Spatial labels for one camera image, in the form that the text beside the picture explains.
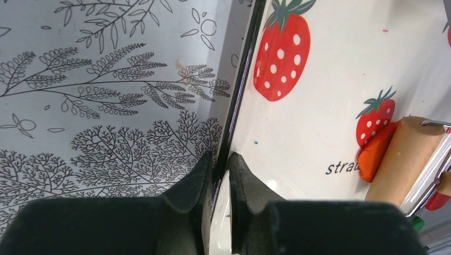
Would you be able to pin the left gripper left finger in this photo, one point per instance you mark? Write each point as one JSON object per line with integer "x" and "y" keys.
{"x": 175, "y": 222}

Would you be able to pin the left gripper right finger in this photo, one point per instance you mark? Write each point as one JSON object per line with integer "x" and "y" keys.
{"x": 262, "y": 222}

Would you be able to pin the orange dough piece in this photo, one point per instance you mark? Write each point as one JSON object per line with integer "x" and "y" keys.
{"x": 373, "y": 153}

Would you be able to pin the strawberry print white tray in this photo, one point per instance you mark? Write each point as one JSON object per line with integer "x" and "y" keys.
{"x": 317, "y": 79}

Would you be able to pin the wooden dough roller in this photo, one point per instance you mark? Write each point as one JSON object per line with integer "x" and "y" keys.
{"x": 417, "y": 145}

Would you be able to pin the green dough disc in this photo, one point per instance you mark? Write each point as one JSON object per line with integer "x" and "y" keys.
{"x": 418, "y": 223}

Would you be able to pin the red dough disc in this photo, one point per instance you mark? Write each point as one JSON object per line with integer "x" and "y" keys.
{"x": 437, "y": 201}

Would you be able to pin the floral pattern table mat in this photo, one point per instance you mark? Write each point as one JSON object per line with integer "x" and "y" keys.
{"x": 112, "y": 98}

